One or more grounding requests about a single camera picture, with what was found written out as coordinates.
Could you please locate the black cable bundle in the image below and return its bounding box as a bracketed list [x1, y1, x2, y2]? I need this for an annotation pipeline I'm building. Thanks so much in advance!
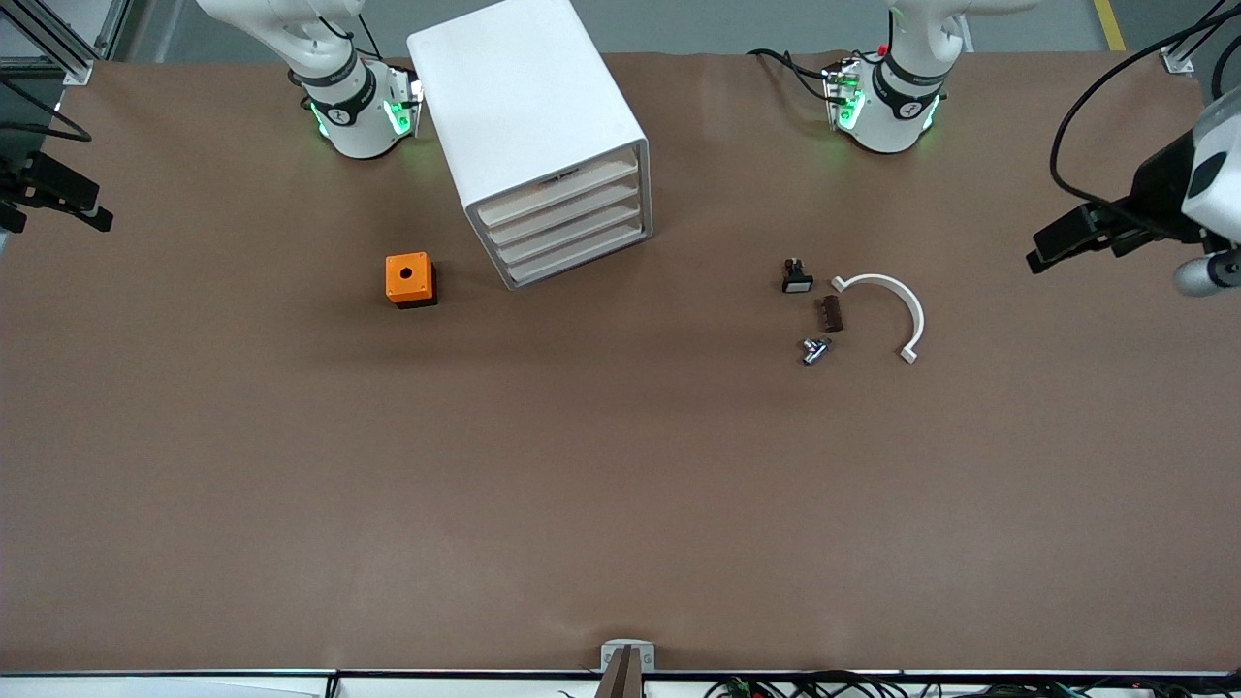
[557, 671, 1241, 698]

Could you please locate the black base power cable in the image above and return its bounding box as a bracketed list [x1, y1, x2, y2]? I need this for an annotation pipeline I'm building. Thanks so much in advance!
[746, 47, 837, 104]

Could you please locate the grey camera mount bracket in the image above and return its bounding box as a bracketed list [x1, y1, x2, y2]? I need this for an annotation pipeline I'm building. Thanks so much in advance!
[593, 639, 657, 698]

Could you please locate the white curved plastic bracket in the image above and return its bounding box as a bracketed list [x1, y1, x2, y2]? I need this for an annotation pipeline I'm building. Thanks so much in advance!
[831, 273, 926, 365]

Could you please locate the aluminium frame profile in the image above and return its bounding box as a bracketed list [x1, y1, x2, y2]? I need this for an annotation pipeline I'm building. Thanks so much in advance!
[0, 0, 132, 86]
[1160, 0, 1241, 75]

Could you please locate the orange button box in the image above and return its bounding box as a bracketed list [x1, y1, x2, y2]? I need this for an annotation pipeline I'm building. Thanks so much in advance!
[385, 252, 438, 310]

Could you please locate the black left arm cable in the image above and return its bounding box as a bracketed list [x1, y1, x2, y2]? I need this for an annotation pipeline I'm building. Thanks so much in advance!
[1051, 3, 1241, 212]

